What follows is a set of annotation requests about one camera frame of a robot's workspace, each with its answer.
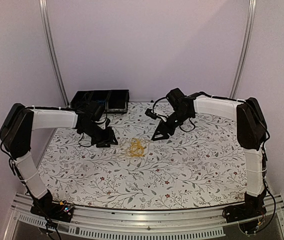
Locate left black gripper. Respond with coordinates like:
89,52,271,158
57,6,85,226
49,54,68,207
81,122,119,148

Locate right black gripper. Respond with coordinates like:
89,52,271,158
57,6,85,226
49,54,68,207
152,108,193,141

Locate yellow cable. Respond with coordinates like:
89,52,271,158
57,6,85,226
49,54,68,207
118,136,150,160

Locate black thin cable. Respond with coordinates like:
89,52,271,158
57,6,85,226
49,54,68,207
75,91,93,111

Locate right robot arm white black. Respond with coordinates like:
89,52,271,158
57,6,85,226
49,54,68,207
145,88,270,218

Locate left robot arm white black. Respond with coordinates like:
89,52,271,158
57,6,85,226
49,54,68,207
0,101,118,217

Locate black compartment storage bin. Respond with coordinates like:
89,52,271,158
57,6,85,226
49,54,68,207
70,89,130,114

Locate floral patterned table mat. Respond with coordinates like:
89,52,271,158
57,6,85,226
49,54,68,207
38,102,248,210

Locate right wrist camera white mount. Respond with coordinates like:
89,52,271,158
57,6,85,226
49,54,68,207
145,108,168,122

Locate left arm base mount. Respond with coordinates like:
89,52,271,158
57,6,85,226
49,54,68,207
30,197,74,223

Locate aluminium front rail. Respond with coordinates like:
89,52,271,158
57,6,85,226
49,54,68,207
3,194,284,240

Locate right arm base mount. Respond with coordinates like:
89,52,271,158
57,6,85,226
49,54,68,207
222,197,267,235

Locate left aluminium corner post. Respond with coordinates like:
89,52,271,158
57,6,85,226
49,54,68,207
38,0,70,106

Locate aluminium corner post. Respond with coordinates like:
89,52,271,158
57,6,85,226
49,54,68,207
229,0,257,99
38,0,70,106

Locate right aluminium corner post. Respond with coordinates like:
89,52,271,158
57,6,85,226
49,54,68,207
229,0,257,99

